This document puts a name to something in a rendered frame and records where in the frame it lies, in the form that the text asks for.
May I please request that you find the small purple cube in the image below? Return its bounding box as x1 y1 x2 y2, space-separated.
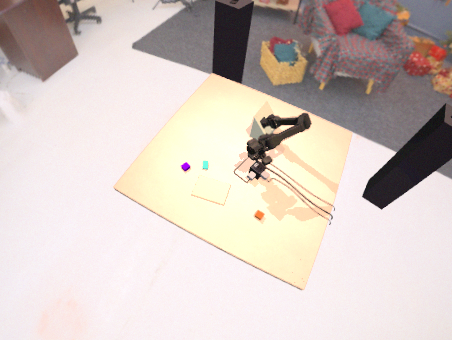
181 162 190 172

